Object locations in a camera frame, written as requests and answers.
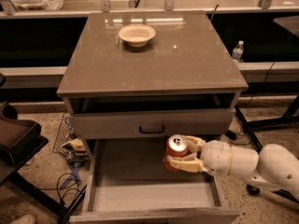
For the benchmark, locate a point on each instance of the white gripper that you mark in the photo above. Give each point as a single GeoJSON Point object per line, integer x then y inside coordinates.
{"type": "Point", "coordinates": [216, 158]}

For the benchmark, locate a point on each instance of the red coke can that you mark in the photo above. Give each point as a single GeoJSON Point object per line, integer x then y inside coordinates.
{"type": "Point", "coordinates": [176, 146]}

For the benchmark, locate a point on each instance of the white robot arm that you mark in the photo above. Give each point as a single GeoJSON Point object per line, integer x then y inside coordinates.
{"type": "Point", "coordinates": [273, 168]}

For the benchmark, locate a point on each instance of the open middle drawer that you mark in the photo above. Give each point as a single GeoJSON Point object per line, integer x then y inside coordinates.
{"type": "Point", "coordinates": [128, 184]}

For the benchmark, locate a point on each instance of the grey drawer cabinet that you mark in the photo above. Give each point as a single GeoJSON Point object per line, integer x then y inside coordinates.
{"type": "Point", "coordinates": [184, 67]}

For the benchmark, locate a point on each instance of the closed top drawer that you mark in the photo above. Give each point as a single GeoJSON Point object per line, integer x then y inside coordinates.
{"type": "Point", "coordinates": [125, 125]}

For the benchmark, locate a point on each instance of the black office chair base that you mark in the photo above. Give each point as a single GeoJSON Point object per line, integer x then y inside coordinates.
{"type": "Point", "coordinates": [253, 191]}

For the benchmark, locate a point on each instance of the clear plastic water bottle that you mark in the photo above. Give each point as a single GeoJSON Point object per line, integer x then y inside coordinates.
{"type": "Point", "coordinates": [238, 51]}

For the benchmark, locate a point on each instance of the snack bag on floor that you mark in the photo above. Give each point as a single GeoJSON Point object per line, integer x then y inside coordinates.
{"type": "Point", "coordinates": [76, 144]}

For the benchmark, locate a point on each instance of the white paper bowl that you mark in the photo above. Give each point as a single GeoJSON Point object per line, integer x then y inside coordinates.
{"type": "Point", "coordinates": [137, 35]}

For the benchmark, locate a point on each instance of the dark brown chair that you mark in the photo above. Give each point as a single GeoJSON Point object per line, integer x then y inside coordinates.
{"type": "Point", "coordinates": [20, 140]}

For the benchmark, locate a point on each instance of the black drawer handle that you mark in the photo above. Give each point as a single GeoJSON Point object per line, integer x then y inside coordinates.
{"type": "Point", "coordinates": [151, 130]}

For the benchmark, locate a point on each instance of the black table leg frame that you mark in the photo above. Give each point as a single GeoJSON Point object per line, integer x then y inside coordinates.
{"type": "Point", "coordinates": [287, 119]}

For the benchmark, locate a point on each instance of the wire mesh basket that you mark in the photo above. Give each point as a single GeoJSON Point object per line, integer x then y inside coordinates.
{"type": "Point", "coordinates": [66, 133]}

